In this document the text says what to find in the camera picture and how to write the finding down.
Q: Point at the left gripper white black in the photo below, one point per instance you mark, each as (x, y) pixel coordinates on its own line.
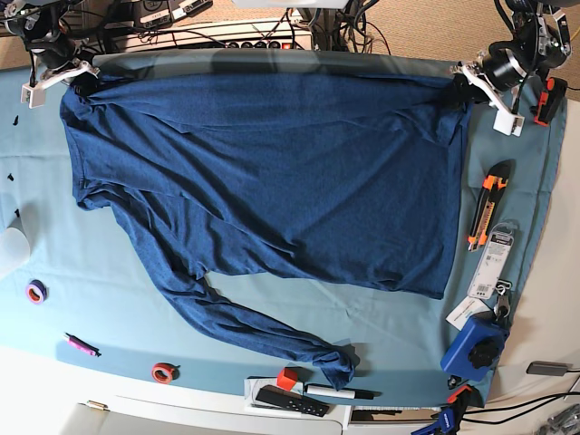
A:
(471, 84)

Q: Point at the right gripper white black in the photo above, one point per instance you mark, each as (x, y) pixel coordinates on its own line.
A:
(33, 92)

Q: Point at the dark blue t-shirt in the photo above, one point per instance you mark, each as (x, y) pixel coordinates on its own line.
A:
(340, 179)

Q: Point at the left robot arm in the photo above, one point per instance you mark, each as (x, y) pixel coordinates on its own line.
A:
(540, 42)

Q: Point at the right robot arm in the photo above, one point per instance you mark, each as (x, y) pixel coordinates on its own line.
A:
(57, 53)

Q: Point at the orange black clamp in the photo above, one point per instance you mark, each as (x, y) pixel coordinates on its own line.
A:
(461, 391)
(549, 101)

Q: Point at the orange black utility knife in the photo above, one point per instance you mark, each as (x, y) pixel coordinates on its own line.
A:
(492, 190)

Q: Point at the black foot pedal start label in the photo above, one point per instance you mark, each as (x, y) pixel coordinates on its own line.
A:
(152, 13)

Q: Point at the white packaged item blister card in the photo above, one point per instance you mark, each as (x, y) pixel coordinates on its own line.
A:
(492, 261)

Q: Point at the white paper roll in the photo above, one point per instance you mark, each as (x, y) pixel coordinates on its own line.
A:
(15, 251)

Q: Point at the metal carabiner keys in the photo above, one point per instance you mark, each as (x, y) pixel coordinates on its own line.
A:
(502, 306)

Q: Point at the light blue table cloth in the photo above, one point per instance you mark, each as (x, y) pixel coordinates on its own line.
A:
(98, 290)

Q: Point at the purple tape roll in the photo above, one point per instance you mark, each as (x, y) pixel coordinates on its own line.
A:
(36, 292)

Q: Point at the white paper card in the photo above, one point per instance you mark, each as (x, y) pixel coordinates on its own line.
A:
(468, 307)

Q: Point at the pink marker pen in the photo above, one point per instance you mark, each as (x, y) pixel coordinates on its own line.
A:
(80, 345)

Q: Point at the blue box black knob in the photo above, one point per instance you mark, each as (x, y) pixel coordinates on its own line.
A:
(476, 349)

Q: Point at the grey adapter box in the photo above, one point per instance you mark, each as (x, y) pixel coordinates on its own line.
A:
(555, 369)

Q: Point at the red tape roll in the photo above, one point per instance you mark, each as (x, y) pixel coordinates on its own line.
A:
(165, 373)

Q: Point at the orange black lower clamp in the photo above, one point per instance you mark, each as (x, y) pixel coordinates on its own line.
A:
(461, 391)

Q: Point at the white black marker pen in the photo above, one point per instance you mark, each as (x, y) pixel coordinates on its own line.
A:
(349, 394)

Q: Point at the blue black clamp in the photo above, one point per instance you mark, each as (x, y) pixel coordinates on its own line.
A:
(447, 422)

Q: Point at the red cube block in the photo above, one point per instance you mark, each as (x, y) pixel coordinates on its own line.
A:
(287, 379)

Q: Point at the white book under remote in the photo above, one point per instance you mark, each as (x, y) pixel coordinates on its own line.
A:
(253, 385)

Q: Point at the black remote control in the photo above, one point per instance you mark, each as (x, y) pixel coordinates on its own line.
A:
(290, 401)

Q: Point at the white power strip red switch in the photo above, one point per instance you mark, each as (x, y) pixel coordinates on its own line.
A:
(286, 44)

